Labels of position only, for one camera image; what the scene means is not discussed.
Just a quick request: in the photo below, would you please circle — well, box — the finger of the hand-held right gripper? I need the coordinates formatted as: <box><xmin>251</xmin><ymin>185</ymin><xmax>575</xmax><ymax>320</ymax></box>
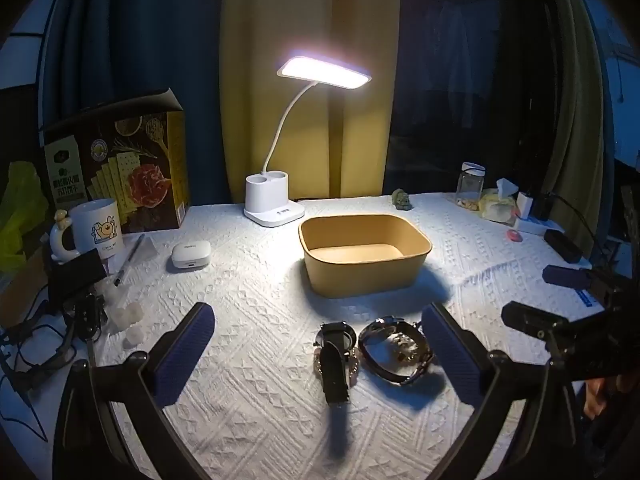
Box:
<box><xmin>542</xmin><ymin>265</ymin><xmax>601</xmax><ymax>306</ymax></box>
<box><xmin>501</xmin><ymin>301</ymin><xmax>581</xmax><ymax>343</ymax></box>

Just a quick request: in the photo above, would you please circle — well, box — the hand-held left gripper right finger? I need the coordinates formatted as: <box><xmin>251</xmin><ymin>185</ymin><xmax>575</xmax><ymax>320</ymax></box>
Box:
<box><xmin>421</xmin><ymin>302</ymin><xmax>588</xmax><ymax>480</ymax></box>

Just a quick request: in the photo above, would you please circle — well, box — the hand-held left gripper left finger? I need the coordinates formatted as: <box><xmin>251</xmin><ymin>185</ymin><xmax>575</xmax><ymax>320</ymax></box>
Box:
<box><xmin>52</xmin><ymin>302</ymin><xmax>216</xmax><ymax>480</ymax></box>

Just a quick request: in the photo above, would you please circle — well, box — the metal band watch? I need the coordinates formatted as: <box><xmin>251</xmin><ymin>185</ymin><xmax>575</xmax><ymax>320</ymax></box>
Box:
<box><xmin>358</xmin><ymin>316</ymin><xmax>434</xmax><ymax>387</ymax></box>

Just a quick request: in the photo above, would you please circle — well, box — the black strap watch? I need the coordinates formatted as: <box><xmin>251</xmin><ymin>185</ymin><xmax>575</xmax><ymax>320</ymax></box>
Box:
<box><xmin>314</xmin><ymin>322</ymin><xmax>361</xmax><ymax>406</ymax></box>

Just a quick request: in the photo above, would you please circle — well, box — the yellow rectangular tray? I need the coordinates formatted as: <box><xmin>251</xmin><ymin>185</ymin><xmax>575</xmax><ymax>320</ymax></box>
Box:
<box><xmin>298</xmin><ymin>214</ymin><xmax>433</xmax><ymax>300</ymax></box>

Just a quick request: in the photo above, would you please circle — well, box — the person's right hand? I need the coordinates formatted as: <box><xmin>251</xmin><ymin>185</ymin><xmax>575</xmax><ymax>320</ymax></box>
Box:
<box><xmin>582</xmin><ymin>374</ymin><xmax>640</xmax><ymax>421</ymax></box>

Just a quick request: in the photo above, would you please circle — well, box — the black oblong case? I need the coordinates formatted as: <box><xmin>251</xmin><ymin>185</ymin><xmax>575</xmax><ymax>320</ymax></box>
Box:
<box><xmin>544</xmin><ymin>229</ymin><xmax>583</xmax><ymax>264</ymax></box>

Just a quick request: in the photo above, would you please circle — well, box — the black charger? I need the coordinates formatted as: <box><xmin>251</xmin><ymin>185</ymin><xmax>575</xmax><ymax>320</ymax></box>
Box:
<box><xmin>532</xmin><ymin>192</ymin><xmax>557</xmax><ymax>221</ymax></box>

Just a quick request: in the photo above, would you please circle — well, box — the white textured tablecloth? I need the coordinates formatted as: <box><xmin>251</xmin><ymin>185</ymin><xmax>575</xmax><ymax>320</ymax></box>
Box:
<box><xmin>0</xmin><ymin>192</ymin><xmax>601</xmax><ymax>480</ymax></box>

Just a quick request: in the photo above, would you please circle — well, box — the yellow tissue pack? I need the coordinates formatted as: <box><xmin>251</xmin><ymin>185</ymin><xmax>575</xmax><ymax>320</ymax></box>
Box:
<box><xmin>479</xmin><ymin>178</ymin><xmax>521</xmax><ymax>224</ymax></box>

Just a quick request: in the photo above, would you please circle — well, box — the white earbuds case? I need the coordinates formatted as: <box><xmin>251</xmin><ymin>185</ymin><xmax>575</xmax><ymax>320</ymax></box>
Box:
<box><xmin>166</xmin><ymin>241</ymin><xmax>211</xmax><ymax>273</ymax></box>

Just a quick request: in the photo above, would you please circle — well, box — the small black clamp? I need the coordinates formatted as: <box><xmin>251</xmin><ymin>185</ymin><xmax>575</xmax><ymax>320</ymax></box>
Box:
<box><xmin>62</xmin><ymin>292</ymin><xmax>108</xmax><ymax>358</ymax></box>

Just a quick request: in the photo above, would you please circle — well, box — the black pen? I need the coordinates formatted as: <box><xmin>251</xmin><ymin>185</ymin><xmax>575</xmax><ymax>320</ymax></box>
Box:
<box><xmin>114</xmin><ymin>233</ymin><xmax>146</xmax><ymax>287</ymax></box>

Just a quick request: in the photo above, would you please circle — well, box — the glass jar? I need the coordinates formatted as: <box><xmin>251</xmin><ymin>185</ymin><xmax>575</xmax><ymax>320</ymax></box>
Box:
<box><xmin>456</xmin><ymin>162</ymin><xmax>487</xmax><ymax>209</ymax></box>

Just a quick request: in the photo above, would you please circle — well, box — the black flat device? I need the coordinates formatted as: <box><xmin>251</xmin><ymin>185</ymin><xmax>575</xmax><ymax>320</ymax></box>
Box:
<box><xmin>47</xmin><ymin>250</ymin><xmax>108</xmax><ymax>316</ymax></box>

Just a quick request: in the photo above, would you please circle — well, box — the white cartoon mug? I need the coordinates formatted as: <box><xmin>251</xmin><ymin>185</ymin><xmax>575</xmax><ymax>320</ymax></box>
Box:
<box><xmin>49</xmin><ymin>198</ymin><xmax>125</xmax><ymax>264</ymax></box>

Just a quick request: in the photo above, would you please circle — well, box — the olive curtain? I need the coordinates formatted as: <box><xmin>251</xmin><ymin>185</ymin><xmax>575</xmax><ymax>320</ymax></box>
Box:
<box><xmin>540</xmin><ymin>0</ymin><xmax>607</xmax><ymax>243</ymax></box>

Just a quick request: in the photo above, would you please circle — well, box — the white desk lamp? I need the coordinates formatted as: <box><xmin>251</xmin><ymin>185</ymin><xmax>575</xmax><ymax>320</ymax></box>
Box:
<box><xmin>244</xmin><ymin>55</ymin><xmax>372</xmax><ymax>228</ymax></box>

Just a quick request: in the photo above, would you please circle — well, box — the dark cracker box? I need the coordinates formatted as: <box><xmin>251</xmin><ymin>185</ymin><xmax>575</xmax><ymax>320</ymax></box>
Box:
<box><xmin>39</xmin><ymin>87</ymin><xmax>190</xmax><ymax>233</ymax></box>

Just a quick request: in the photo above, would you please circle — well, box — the yellow-green plastic bag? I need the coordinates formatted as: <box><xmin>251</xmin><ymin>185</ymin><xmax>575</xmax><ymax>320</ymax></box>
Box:
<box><xmin>0</xmin><ymin>160</ymin><xmax>51</xmax><ymax>273</ymax></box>

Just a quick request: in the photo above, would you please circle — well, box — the blue curtain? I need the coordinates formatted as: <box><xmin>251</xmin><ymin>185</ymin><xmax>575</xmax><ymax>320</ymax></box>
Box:
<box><xmin>40</xmin><ymin>0</ymin><xmax>231</xmax><ymax>206</ymax></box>

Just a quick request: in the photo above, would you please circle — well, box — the yellow curtain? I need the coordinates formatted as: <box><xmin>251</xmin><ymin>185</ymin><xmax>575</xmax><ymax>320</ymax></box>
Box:
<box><xmin>220</xmin><ymin>0</ymin><xmax>401</xmax><ymax>201</ymax></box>

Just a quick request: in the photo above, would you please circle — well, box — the black charger cable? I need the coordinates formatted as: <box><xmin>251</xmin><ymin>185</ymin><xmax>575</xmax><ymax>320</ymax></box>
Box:
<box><xmin>550</xmin><ymin>192</ymin><xmax>617</xmax><ymax>263</ymax></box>

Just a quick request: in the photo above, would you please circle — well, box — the tangle of black cables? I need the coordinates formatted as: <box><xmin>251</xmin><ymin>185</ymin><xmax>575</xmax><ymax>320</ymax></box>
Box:
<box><xmin>0</xmin><ymin>310</ymin><xmax>96</xmax><ymax>398</ymax></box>

